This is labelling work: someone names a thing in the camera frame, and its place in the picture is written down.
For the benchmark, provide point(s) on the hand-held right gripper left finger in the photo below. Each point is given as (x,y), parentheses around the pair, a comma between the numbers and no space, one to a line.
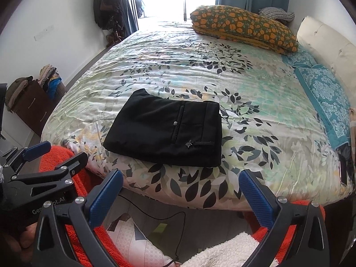
(103,200)

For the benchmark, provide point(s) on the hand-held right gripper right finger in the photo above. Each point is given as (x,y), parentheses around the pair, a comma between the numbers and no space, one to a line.
(257,200)

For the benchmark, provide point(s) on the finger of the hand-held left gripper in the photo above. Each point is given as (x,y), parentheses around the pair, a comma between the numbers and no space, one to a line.
(36,150)
(64,172)

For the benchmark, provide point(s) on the black pants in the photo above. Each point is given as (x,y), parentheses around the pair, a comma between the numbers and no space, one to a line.
(155,128)

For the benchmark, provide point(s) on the person's left hand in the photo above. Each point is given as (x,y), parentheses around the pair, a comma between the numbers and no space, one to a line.
(27,235)

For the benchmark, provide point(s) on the red fleece garment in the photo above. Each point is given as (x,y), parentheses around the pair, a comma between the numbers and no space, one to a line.
(55,155)

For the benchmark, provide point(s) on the brown drawer cabinet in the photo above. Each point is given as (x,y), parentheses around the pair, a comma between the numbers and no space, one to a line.
(30,103)

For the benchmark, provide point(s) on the printed floor cushion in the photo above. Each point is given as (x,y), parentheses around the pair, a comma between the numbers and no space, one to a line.
(133,244)

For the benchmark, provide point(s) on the white fleece cloth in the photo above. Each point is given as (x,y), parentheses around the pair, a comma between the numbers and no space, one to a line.
(230,250)

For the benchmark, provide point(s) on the green flat object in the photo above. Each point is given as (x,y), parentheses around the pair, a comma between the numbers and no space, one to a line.
(159,228)

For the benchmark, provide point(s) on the brown clothes pile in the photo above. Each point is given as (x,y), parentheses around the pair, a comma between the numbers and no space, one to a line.
(16,89)

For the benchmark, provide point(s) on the mixed clothes pile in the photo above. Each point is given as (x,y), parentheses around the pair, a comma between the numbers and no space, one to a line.
(50,78)

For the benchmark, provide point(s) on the floral leaf bed cover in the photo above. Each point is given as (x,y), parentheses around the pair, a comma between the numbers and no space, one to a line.
(250,116)

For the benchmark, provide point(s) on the black smartphone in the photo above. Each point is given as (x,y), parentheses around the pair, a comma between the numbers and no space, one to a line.
(345,169)

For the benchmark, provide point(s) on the dark grey cloth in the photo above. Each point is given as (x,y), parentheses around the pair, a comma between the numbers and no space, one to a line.
(346,150)

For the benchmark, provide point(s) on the large teal patterned pillow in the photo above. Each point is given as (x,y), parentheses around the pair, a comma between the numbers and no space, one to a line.
(325,94)

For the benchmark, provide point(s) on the small teal patterned pillow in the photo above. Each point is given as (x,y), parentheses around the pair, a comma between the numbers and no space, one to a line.
(300,58)

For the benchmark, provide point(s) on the dark hanging bags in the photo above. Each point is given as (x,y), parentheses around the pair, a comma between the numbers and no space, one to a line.
(101,8)

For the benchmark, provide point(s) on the orange floral pillow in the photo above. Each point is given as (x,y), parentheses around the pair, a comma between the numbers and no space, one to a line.
(244,25)

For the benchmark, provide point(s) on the checked cloth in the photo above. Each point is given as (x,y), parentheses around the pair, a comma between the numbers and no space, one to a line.
(275,12)

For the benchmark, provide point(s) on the white wall plate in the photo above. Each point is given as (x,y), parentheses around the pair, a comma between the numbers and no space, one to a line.
(44,32)

